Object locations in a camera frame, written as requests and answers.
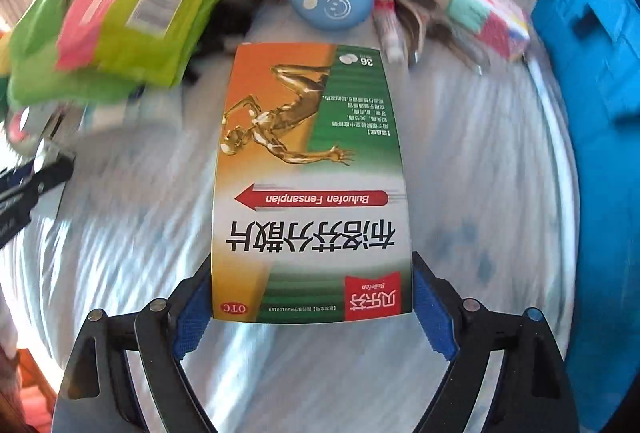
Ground light blue striped tablecloth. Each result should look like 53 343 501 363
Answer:
0 0 586 433

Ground white red ointment tube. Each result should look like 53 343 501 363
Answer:
372 0 406 64

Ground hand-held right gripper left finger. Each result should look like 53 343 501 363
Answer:
56 253 216 433

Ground pink green wet wipes pack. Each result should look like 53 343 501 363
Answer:
55 0 235 88

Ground blue plastic storage crate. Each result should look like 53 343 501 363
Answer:
530 0 640 364

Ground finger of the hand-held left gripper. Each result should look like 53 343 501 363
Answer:
0 165 41 188
0 152 76 216

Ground black handled pliers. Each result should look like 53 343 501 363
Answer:
395 0 486 68

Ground small white box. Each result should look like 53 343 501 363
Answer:
82 83 151 128

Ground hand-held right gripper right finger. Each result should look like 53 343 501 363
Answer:
410 250 581 433

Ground black pouch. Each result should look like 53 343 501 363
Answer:
185 0 281 78

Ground colourful tissue packet bundle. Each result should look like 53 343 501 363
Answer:
445 0 531 61

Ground orange green medicine box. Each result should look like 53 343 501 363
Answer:
210 43 416 325

